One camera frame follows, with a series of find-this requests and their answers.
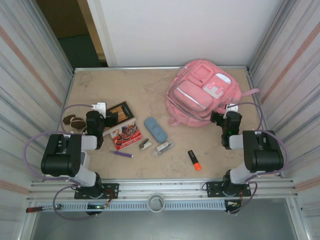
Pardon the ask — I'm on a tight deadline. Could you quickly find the grey round pipe fitting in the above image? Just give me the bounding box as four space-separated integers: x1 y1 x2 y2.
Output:
147 192 165 213

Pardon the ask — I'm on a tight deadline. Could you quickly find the pink backpack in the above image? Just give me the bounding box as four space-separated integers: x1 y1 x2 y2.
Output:
165 58 261 127

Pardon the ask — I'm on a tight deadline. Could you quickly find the white door frame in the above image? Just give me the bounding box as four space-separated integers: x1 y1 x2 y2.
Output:
76 0 118 68

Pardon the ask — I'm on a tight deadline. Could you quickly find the brown cloth bundle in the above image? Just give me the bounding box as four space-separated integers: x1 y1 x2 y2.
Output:
62 114 87 132

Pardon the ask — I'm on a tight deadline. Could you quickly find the black orange highlighter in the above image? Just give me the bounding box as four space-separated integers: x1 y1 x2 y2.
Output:
187 149 202 172

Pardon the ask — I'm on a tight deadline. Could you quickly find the dark brown book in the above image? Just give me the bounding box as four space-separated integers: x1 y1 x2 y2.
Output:
102 100 137 137

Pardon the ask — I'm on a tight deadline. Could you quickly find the small circuit board with wires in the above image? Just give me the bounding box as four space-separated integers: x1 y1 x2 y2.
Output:
86 203 112 216
224 199 243 215

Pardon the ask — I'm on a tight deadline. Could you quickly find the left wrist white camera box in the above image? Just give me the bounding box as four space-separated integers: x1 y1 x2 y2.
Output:
90 101 108 113

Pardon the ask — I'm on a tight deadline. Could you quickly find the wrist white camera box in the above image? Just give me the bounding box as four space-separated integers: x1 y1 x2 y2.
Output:
90 101 108 113
225 102 240 113

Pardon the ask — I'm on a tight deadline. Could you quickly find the corrugated metal side panel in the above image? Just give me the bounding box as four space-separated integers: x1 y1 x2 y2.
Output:
246 0 320 240
0 0 76 240

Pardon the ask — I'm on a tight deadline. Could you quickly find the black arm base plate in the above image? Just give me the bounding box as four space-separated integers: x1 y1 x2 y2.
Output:
205 181 252 198
74 183 120 200

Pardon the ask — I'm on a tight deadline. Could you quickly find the purple pen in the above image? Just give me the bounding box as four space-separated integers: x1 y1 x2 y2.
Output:
110 150 134 159

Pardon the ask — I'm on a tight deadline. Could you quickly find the red comic book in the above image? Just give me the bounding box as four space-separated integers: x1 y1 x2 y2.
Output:
109 121 144 151

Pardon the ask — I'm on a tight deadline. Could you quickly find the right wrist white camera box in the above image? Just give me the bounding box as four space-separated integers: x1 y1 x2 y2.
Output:
225 102 240 113

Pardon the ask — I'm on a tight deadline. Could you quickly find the blue pencil case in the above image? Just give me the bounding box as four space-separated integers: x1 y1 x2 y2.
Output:
143 116 168 144

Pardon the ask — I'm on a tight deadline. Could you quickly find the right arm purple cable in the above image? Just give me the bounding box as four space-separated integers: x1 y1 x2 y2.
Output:
228 101 291 215

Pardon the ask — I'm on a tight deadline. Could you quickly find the grey slotted cable duct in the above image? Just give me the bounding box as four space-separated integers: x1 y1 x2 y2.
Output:
53 201 227 212

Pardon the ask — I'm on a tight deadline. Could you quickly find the grey metal sheet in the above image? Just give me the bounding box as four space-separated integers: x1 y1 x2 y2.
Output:
29 198 301 240

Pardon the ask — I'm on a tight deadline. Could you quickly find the red handled tool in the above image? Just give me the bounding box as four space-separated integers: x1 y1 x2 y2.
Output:
26 204 62 213

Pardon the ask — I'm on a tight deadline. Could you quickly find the small brown white stapler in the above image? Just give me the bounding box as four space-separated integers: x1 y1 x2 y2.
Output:
138 138 153 151

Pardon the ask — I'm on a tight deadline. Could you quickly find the aluminium mounting rail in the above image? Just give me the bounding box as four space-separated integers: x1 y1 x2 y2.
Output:
26 177 300 203

